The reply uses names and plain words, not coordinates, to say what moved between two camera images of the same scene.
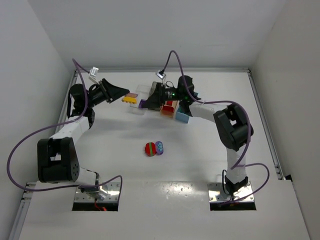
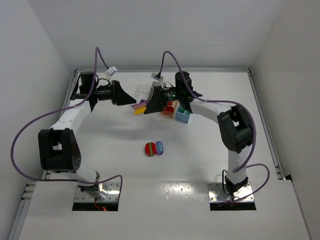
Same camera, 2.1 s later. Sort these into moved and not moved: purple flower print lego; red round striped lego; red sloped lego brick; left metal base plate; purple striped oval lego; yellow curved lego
Moved: yellow curved lego; purple striped oval lego
Not moved: red round striped lego; purple flower print lego; left metal base plate; red sloped lego brick
